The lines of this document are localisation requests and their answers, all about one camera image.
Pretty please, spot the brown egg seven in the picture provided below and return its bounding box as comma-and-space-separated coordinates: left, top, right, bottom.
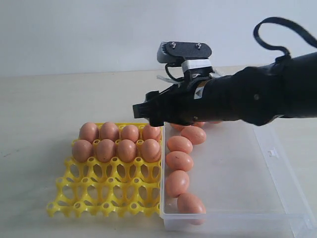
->
181, 126, 207, 145

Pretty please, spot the brown egg six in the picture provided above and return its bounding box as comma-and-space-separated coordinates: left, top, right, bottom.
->
170, 123, 185, 131

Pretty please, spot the brown egg thirteen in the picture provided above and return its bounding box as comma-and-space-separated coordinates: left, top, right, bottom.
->
165, 170, 190, 198

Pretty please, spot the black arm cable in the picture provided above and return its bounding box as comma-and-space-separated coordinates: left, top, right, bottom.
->
252, 16, 317, 59

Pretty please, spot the brown egg sixteen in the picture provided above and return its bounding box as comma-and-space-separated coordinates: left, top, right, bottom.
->
141, 139, 161, 163

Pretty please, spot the brown egg five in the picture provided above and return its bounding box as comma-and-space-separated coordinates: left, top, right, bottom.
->
193, 122, 205, 128

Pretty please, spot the clear plastic container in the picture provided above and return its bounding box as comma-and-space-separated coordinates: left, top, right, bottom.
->
160, 121, 317, 238

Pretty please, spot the brown egg fourteen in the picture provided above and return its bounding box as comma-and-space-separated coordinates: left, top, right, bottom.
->
96, 139, 116, 163

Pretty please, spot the brown egg one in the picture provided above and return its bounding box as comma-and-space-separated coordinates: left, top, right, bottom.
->
79, 122, 99, 143

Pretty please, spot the small white plastic clip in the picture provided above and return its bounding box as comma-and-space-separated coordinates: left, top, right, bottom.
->
268, 149, 276, 157

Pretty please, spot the brown egg twelve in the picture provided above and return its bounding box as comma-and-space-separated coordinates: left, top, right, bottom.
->
165, 151, 194, 172

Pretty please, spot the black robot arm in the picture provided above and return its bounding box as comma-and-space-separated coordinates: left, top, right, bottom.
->
133, 53, 317, 126

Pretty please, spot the brown egg fifteen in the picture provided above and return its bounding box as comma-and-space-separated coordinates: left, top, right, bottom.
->
177, 192, 206, 214

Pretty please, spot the brown egg eight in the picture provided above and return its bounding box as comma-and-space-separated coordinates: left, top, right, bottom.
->
72, 140, 94, 163

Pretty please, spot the brown egg three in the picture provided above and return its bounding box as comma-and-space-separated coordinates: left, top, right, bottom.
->
121, 125, 139, 143

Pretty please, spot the brown egg four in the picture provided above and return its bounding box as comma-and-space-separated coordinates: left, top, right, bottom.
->
142, 124, 161, 141

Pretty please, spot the brown egg two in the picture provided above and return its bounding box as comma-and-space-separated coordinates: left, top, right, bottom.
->
99, 122, 119, 142

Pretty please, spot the yellow plastic egg tray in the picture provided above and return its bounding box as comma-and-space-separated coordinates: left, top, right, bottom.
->
47, 122, 163, 219

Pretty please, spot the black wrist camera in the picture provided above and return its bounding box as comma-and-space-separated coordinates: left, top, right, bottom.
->
157, 41, 212, 66

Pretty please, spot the brown egg eleven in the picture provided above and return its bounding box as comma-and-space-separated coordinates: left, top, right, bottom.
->
117, 139, 137, 163

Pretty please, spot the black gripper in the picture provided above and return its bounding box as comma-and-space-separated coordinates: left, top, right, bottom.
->
132, 75, 245, 127

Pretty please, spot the brown egg ten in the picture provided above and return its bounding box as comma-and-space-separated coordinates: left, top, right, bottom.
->
166, 135, 193, 154

